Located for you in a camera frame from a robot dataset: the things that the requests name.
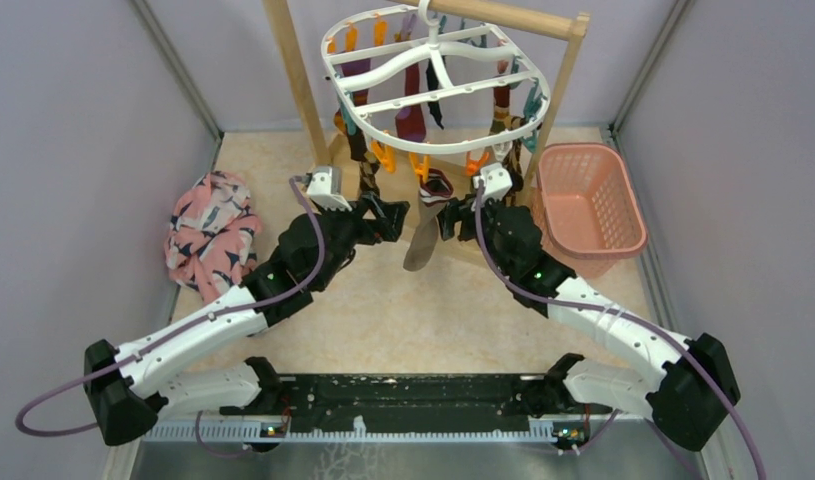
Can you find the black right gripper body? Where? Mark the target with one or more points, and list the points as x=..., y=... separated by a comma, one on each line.
x=462, y=210

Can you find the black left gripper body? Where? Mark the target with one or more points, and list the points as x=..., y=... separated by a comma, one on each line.
x=356, y=229

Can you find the dark sock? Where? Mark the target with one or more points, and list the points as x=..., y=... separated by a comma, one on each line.
x=433, y=195

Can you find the brown argyle sock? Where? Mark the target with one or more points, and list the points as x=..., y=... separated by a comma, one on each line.
x=512, y=162
x=368, y=164

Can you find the white plastic sock hanger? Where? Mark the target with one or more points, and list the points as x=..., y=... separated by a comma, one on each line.
x=462, y=48

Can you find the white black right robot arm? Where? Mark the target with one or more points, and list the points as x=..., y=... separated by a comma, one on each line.
x=685, y=386

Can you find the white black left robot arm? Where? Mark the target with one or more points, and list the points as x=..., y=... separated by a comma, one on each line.
x=139, y=383

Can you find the wooden hanger stand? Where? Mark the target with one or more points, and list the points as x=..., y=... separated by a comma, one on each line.
x=554, y=57

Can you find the orange clothespin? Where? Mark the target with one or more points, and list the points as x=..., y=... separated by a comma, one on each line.
x=474, y=163
x=385, y=155
x=420, y=164

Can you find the pink laundry basket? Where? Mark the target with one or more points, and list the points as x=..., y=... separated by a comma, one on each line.
x=586, y=208

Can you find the pink navy patterned cloth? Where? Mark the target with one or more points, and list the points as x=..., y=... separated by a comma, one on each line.
x=209, y=245

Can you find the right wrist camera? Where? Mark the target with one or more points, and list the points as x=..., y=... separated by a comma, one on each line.
x=494, y=180

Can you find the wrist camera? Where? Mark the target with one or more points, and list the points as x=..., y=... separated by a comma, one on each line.
x=323, y=188
x=494, y=180

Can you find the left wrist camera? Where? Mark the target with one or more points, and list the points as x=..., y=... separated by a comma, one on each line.
x=323, y=188

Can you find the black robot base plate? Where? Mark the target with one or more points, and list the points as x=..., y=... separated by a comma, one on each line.
x=404, y=404

